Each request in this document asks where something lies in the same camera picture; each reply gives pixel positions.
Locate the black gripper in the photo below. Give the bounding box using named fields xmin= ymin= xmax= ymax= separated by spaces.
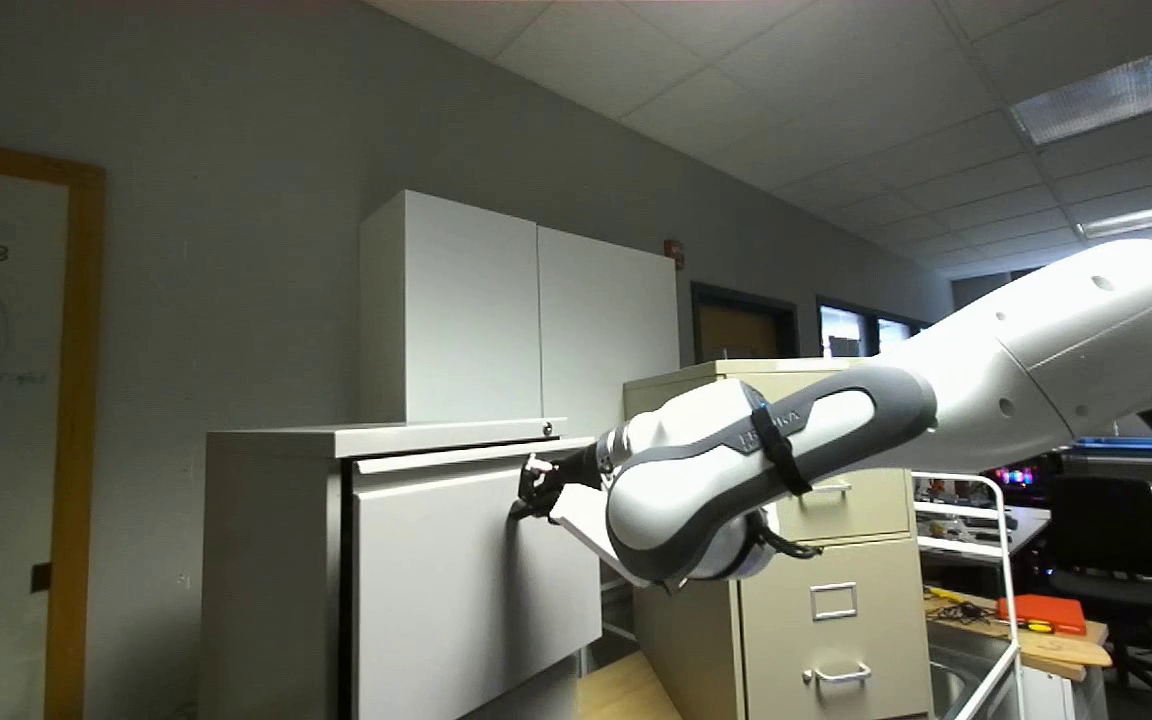
xmin=508 ymin=438 xmax=613 ymax=523

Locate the grey cabinet drawer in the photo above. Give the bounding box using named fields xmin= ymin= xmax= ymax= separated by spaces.
xmin=343 ymin=437 xmax=609 ymax=720

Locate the grey low cabinet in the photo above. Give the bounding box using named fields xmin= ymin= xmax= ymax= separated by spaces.
xmin=195 ymin=414 xmax=570 ymax=720

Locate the beige filing cabinet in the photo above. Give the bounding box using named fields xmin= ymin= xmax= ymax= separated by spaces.
xmin=620 ymin=353 xmax=937 ymax=720

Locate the dark framed door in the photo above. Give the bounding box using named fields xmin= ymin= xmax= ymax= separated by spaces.
xmin=690 ymin=276 xmax=804 ymax=366

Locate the silver label holder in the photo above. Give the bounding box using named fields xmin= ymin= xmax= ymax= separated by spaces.
xmin=809 ymin=574 xmax=865 ymax=626

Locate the dark framed window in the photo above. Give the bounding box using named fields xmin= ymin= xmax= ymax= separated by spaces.
xmin=812 ymin=294 xmax=929 ymax=360

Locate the orange flat box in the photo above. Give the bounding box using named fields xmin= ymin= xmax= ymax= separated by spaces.
xmin=995 ymin=593 xmax=1087 ymax=640

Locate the wood framed whiteboard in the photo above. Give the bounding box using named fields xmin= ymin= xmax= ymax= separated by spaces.
xmin=0 ymin=133 xmax=112 ymax=720

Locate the wooden desk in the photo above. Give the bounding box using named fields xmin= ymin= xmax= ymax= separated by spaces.
xmin=923 ymin=581 xmax=1116 ymax=677

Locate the black office chair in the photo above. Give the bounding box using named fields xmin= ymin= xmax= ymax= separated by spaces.
xmin=1046 ymin=468 xmax=1152 ymax=705

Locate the glowing blue monitor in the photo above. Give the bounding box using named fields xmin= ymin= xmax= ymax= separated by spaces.
xmin=1062 ymin=432 xmax=1152 ymax=468

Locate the narrow ceiling light panel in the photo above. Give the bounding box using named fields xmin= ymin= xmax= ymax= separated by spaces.
xmin=1074 ymin=188 xmax=1152 ymax=244

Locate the large ceiling light panel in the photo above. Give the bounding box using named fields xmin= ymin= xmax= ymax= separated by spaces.
xmin=1005 ymin=29 xmax=1152 ymax=148

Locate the white wall cabinet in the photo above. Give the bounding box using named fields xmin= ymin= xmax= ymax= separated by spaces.
xmin=356 ymin=185 xmax=686 ymax=432

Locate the black arm strap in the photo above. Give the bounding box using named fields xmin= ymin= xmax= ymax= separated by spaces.
xmin=744 ymin=394 xmax=817 ymax=498

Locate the black wrist cable bundle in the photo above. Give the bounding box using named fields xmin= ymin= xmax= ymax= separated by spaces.
xmin=734 ymin=507 xmax=829 ymax=569

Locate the silver filing cabinet handle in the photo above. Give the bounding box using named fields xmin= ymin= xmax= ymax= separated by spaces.
xmin=798 ymin=656 xmax=878 ymax=701
xmin=798 ymin=476 xmax=859 ymax=512

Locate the white metal frame cart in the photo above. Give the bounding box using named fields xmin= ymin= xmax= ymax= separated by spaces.
xmin=907 ymin=468 xmax=1023 ymax=720

